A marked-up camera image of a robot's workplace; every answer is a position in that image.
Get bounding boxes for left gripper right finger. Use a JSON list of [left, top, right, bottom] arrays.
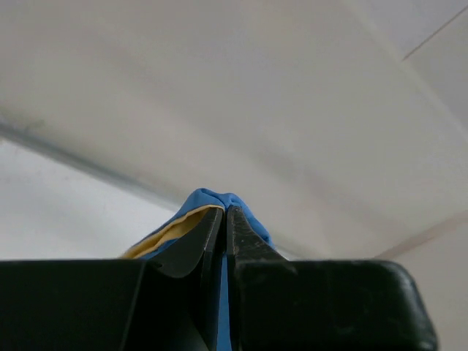
[[226, 205, 291, 350]]

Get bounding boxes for blue yellow printed cloth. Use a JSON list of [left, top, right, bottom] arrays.
[[122, 188, 274, 351]]

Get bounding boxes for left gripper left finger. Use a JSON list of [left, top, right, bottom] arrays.
[[148, 208, 223, 350]]

